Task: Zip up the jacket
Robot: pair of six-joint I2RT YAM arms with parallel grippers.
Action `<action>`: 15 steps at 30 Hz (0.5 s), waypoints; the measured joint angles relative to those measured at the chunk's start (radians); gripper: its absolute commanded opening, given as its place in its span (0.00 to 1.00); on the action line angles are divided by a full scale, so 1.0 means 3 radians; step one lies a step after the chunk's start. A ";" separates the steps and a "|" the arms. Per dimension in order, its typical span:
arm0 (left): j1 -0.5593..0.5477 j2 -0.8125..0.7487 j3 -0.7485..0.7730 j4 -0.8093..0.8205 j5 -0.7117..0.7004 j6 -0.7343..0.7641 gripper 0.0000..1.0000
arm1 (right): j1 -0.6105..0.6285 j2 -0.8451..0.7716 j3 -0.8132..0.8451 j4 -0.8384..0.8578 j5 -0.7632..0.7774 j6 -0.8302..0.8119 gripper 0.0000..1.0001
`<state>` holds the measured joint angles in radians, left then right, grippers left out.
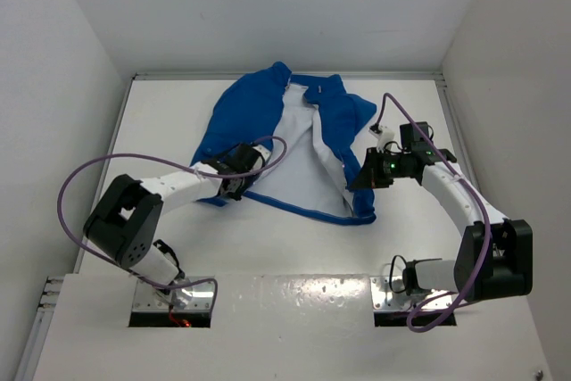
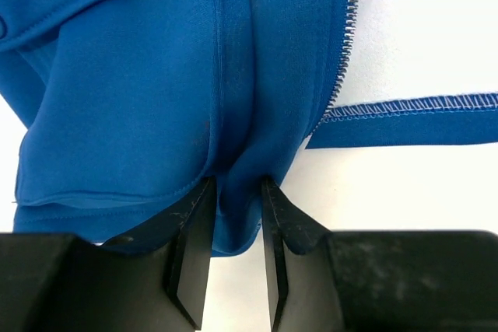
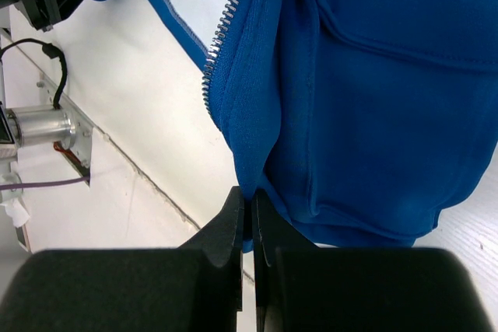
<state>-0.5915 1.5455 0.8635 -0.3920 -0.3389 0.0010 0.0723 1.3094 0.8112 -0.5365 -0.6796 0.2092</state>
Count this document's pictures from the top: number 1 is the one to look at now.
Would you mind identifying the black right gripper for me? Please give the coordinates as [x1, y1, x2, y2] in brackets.
[351, 147, 410, 189]

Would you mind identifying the blue zip-up vest jacket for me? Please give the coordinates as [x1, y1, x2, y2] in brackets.
[192, 62, 377, 226]

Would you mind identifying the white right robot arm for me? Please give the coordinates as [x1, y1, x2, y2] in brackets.
[351, 122, 533, 302]

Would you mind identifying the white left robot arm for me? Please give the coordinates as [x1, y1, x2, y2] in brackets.
[84, 144, 270, 286]

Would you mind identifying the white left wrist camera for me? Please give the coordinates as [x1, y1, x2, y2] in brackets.
[253, 145, 271, 163]

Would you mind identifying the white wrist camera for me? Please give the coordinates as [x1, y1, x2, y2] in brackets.
[368, 124, 394, 152]
[253, 145, 271, 163]

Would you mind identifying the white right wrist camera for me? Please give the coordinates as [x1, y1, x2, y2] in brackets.
[368, 124, 394, 152]

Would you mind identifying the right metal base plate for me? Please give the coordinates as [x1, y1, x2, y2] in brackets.
[369, 276, 453, 313]

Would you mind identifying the metal base plate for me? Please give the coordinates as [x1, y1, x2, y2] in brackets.
[131, 279, 217, 313]
[369, 276, 453, 313]

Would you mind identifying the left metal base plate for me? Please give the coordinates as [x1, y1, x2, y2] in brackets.
[131, 279, 217, 313]

